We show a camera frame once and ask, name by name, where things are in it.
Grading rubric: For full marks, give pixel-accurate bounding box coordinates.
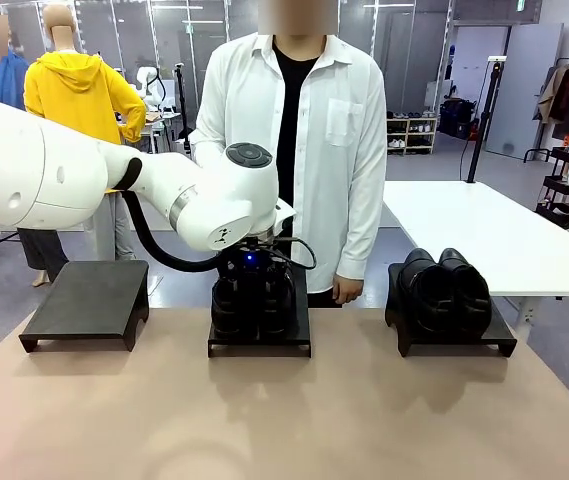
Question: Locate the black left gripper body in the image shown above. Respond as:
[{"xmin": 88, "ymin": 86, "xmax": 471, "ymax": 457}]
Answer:
[{"xmin": 219, "ymin": 237, "xmax": 294, "ymax": 294}]

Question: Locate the black buckled ankle boot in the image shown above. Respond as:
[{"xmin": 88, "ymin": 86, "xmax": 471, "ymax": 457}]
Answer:
[
  {"xmin": 210, "ymin": 276, "xmax": 261, "ymax": 340},
  {"xmin": 257, "ymin": 272, "xmax": 299, "ymax": 340}
]

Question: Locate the black leather shoe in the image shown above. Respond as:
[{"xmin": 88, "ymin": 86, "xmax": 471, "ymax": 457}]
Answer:
[
  {"xmin": 436, "ymin": 247, "xmax": 493, "ymax": 332},
  {"xmin": 395, "ymin": 247, "xmax": 453, "ymax": 335}
]

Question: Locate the person's left forearm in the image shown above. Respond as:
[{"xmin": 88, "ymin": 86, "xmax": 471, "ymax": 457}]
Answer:
[{"xmin": 335, "ymin": 187, "xmax": 388, "ymax": 282}]

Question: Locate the black shoe stand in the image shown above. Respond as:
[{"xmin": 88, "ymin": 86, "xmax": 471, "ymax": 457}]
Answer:
[
  {"xmin": 18, "ymin": 259, "xmax": 151, "ymax": 355},
  {"xmin": 207, "ymin": 263, "xmax": 312, "ymax": 359},
  {"xmin": 384, "ymin": 261, "xmax": 519, "ymax": 358}
]

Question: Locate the person in white shirt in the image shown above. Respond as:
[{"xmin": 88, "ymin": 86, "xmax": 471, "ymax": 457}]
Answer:
[{"xmin": 188, "ymin": 0, "xmax": 389, "ymax": 308}]

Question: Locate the black pole stand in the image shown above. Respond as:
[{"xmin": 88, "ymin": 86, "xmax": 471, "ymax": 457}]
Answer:
[{"xmin": 173, "ymin": 62, "xmax": 196, "ymax": 151}]

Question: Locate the person's left hand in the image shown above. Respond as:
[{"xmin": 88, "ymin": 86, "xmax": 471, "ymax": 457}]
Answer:
[{"xmin": 332, "ymin": 274, "xmax": 366, "ymax": 306}]

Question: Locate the background work desk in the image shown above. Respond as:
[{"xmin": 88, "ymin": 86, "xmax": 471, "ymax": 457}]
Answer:
[{"xmin": 143, "ymin": 110, "xmax": 186, "ymax": 154}]

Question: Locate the small white background robot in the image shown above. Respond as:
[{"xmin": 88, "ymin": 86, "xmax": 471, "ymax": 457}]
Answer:
[{"xmin": 135, "ymin": 64, "xmax": 168, "ymax": 112}]

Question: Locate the wooden shoe rack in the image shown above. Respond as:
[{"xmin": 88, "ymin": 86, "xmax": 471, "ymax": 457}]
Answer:
[{"xmin": 385, "ymin": 116, "xmax": 440, "ymax": 157}]

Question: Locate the white table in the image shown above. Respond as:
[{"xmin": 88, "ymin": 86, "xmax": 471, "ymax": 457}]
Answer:
[{"xmin": 381, "ymin": 179, "xmax": 569, "ymax": 342}]

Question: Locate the mannequin in yellow hoodie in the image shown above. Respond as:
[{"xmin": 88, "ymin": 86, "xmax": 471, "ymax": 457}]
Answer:
[{"xmin": 23, "ymin": 3, "xmax": 148, "ymax": 262}]

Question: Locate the black equipment case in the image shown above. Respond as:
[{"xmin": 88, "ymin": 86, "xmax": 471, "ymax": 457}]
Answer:
[{"xmin": 438, "ymin": 97, "xmax": 480, "ymax": 140}]

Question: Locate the black tripod with light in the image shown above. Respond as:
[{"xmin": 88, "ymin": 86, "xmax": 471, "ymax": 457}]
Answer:
[{"xmin": 465, "ymin": 56, "xmax": 508, "ymax": 184}]

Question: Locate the figure in blue jacket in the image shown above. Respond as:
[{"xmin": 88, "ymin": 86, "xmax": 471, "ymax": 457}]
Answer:
[{"xmin": 0, "ymin": 13, "xmax": 31, "ymax": 112}]

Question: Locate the grey partition panel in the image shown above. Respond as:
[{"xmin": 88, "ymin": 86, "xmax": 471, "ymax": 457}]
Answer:
[{"xmin": 485, "ymin": 22, "xmax": 565, "ymax": 162}]

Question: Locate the black trolley cart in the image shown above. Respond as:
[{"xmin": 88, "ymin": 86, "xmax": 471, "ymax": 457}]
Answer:
[{"xmin": 535, "ymin": 146, "xmax": 569, "ymax": 227}]

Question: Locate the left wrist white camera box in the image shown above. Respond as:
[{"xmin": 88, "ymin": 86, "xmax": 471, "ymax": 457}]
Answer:
[{"xmin": 270, "ymin": 198, "xmax": 298, "ymax": 237}]

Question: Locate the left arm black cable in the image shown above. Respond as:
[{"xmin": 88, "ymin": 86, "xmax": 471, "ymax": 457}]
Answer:
[{"xmin": 112, "ymin": 156, "xmax": 318, "ymax": 274}]

